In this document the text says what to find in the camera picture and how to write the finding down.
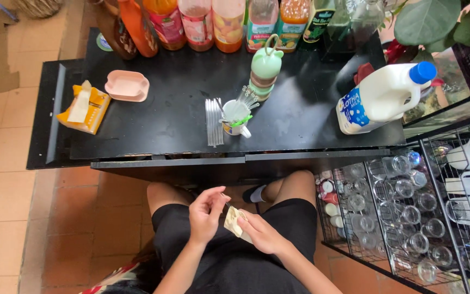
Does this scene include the person's left hand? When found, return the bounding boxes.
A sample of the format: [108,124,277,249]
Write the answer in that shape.
[189,186,232,246]

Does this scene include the person's right hand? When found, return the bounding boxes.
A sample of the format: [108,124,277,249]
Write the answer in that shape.
[237,209,293,256]

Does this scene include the beige paper packet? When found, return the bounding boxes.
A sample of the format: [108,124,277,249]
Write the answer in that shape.
[224,205,254,245]

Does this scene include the person's black shorts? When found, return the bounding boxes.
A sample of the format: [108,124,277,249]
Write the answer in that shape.
[151,198,318,294]

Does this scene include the person's left leg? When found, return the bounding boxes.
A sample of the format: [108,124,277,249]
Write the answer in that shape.
[146,182,198,219]

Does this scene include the person's leg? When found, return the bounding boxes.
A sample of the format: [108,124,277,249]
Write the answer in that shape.
[146,182,198,219]
[271,170,317,206]

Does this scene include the grey sock with black shoe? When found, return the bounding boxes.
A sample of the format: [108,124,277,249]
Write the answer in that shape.
[242,184,269,204]

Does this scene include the person's right leg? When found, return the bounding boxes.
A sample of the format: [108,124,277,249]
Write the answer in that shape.
[271,170,317,206]

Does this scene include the bundle of clear straws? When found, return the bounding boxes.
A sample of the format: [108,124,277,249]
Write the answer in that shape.
[204,98,225,148]

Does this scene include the black wooden table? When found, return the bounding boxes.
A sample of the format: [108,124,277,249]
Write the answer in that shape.
[26,28,407,187]

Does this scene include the red patterned garment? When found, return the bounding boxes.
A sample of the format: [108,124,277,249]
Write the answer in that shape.
[79,261,154,294]

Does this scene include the white printed mug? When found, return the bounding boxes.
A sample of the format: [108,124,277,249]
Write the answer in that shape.
[220,99,254,139]

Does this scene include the pink plastic dish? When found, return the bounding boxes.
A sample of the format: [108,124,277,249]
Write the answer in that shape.
[104,70,150,103]

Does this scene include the yellow tissue packet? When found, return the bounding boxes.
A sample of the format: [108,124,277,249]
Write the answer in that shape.
[56,80,112,135]

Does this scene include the green stacked container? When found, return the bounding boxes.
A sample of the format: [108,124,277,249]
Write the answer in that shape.
[248,33,285,102]

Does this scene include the white milk jug blue cap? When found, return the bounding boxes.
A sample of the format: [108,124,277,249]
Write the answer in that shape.
[336,61,438,136]

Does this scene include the row of colourful syrup bottles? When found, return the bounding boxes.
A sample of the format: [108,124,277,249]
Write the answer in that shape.
[95,0,338,60]

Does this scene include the green white round lid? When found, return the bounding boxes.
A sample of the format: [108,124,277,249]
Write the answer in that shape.
[96,33,114,52]

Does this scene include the clear glass bottle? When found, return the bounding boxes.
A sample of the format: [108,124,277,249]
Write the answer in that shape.
[328,0,386,46]

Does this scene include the glass display case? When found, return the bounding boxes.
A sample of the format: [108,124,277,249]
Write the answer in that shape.
[400,39,470,139]

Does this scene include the woven basket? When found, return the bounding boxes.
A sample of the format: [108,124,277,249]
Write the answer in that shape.
[14,0,65,19]

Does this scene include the green leafy plant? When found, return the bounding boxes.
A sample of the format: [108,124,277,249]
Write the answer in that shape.
[386,0,470,54]

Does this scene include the blue stick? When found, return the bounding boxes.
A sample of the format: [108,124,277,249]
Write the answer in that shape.
[0,0,19,23]

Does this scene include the wire rack of glasses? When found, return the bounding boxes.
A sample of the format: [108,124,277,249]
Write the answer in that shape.
[314,127,470,294]

